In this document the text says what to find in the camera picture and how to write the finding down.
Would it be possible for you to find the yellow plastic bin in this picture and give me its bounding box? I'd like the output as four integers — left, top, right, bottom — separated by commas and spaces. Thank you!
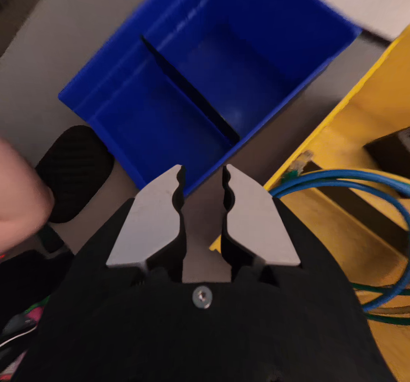
209, 25, 410, 382

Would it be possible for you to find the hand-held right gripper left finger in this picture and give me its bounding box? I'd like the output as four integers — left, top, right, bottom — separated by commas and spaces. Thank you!
106, 164, 188, 281

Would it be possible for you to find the patterned cloth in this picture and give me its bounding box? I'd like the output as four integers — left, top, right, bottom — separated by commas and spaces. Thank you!
0, 296, 49, 382

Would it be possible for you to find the white poster stand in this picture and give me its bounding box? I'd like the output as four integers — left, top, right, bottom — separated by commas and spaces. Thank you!
284, 0, 410, 42

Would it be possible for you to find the blue ethernet cable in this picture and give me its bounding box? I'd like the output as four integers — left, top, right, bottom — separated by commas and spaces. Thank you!
269, 168, 410, 313

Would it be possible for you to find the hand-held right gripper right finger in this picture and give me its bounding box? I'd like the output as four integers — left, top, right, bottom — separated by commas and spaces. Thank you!
220, 164, 302, 281

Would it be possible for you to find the black oval pad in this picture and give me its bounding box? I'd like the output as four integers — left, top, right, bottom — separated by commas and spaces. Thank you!
35, 125, 115, 224

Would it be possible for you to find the person's left forearm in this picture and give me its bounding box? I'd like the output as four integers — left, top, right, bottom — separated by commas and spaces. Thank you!
0, 137, 56, 256

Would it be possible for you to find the blue plastic bin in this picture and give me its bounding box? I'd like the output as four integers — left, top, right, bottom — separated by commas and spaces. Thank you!
58, 0, 363, 197

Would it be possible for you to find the green ethernet cable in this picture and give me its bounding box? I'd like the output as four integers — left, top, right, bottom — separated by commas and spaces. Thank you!
281, 151, 410, 326

